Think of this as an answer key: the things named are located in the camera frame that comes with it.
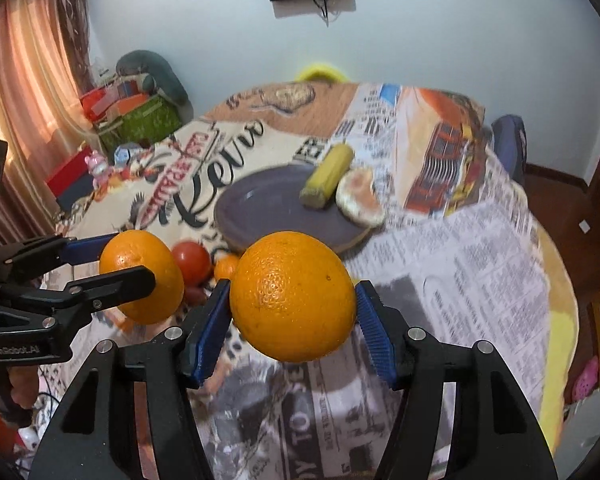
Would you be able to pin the dark purple plate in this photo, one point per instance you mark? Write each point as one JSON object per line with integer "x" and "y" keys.
{"x": 270, "y": 200}

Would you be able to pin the yellow table cover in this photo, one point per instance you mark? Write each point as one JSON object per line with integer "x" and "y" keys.
{"x": 562, "y": 340}

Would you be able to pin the red box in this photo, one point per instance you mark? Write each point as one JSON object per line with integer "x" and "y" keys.
{"x": 72, "y": 180}

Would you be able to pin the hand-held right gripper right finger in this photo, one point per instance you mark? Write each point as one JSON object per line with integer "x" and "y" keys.
{"x": 375, "y": 332}

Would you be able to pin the pink striped curtain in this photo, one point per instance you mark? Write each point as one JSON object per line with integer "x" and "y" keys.
{"x": 25, "y": 85}

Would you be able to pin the red tomato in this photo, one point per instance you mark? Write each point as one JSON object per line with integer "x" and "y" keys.
{"x": 192, "y": 260}

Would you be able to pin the dark red fruit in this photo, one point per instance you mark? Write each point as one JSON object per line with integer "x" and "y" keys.
{"x": 195, "y": 295}

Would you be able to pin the large orange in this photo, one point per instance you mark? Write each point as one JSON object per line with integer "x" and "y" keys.
{"x": 290, "y": 300}

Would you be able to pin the green patterned box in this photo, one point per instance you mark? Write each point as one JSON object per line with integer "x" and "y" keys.
{"x": 140, "y": 122}

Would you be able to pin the pale orange peach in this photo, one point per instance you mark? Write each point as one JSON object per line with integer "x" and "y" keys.
{"x": 360, "y": 195}

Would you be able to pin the blue chair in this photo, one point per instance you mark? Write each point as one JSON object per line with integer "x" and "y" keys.
{"x": 510, "y": 145}

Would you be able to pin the grey pillow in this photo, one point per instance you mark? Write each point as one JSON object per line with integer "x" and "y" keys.
{"x": 155, "y": 67}

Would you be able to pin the small tangerine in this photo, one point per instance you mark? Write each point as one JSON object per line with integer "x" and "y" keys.
{"x": 225, "y": 267}

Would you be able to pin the newspaper print tablecloth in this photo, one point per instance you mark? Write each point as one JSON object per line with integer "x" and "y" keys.
{"x": 480, "y": 270}

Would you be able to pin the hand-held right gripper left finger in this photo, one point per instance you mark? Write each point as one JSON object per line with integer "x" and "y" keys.
{"x": 211, "y": 332}

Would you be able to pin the person's left hand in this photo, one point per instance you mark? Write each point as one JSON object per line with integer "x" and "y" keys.
{"x": 22, "y": 387}

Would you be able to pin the pink slipper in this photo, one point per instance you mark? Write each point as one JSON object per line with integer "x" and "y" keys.
{"x": 586, "y": 380}

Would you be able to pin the yellow chair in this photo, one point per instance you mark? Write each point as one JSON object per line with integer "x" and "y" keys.
{"x": 320, "y": 71}

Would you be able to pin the red and orange packages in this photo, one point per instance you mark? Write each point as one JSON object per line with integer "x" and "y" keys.
{"x": 110, "y": 102}

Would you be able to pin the pink toy figure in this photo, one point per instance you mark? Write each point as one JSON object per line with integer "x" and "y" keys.
{"x": 97, "y": 167}

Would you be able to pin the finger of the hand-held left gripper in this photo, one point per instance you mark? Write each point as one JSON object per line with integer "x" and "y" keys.
{"x": 120, "y": 285}
{"x": 85, "y": 249}

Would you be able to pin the medium orange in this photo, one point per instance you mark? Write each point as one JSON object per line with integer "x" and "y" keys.
{"x": 140, "y": 250}

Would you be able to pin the yellow corn cob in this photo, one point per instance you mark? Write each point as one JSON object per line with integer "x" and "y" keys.
{"x": 327, "y": 175}

